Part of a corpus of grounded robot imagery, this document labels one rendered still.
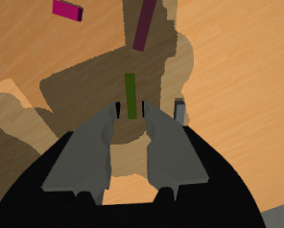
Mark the lime green rod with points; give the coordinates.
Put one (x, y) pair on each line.
(131, 96)

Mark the magenta rectangular block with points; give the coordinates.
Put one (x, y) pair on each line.
(67, 10)

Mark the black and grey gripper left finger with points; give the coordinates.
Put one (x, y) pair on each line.
(77, 162)

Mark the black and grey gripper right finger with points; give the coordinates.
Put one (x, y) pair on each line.
(178, 157)

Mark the dark pink long rod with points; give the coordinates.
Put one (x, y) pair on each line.
(144, 23)

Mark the grey rectangular rod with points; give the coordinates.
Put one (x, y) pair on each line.
(179, 111)

